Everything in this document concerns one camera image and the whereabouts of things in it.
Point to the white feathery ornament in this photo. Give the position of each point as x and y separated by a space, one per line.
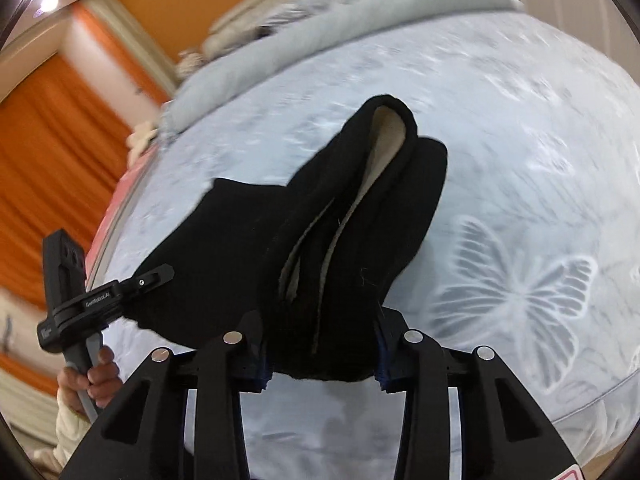
190 62

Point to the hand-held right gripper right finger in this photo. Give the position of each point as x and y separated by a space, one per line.
395 360

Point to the person's left forearm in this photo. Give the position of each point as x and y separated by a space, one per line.
70 435

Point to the black pants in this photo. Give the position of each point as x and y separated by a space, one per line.
225 260

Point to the butterfly print bed sheet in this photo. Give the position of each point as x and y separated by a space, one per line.
500 160

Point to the orange curtain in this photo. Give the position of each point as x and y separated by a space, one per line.
50 160

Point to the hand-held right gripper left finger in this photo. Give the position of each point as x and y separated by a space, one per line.
240 355

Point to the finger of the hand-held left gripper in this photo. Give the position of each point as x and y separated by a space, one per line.
145 281

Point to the ceiling light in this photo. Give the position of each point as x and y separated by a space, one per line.
47 4

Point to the white flower plush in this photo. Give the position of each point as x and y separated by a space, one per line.
140 137

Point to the pink cloth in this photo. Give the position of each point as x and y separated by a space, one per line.
117 185

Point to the grey duvet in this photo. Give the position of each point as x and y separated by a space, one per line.
350 25

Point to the person's left hand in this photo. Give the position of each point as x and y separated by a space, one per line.
102 380

